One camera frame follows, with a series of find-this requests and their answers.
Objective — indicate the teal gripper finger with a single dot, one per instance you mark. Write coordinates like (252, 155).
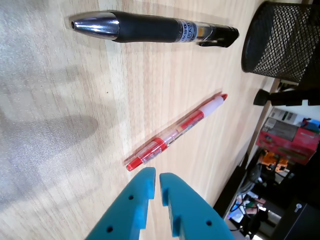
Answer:
(125, 212)
(195, 215)

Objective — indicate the red pen with white grip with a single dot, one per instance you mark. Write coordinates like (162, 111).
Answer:
(160, 145)

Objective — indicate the black pen with chrome tip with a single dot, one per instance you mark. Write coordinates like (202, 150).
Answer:
(145, 27)

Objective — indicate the black mesh pen holder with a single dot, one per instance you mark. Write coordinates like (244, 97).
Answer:
(275, 37)

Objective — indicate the black flat panel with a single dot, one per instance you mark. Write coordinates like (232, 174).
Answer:
(232, 185)

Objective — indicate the orange packaged item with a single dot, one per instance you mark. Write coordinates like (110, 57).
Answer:
(270, 160)

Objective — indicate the black cabinet with key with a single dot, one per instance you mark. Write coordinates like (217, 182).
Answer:
(300, 222)

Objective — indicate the red cardboard box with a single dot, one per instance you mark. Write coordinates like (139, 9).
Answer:
(287, 145)

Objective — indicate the white box with green label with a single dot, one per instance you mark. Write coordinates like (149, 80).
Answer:
(285, 115)

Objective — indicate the black clamp mount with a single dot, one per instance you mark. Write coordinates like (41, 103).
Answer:
(282, 98)

